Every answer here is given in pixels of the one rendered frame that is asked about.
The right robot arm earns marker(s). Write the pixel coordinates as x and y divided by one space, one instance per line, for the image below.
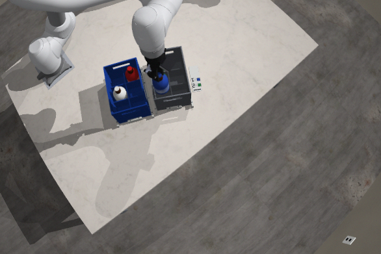
150 24

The white paper pick list strip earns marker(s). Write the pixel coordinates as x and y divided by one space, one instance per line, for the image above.
195 78

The white bottle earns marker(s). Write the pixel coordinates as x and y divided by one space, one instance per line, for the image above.
119 93

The blue crate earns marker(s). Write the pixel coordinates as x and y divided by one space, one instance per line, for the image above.
135 105

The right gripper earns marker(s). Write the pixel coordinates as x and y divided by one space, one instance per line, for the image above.
152 63

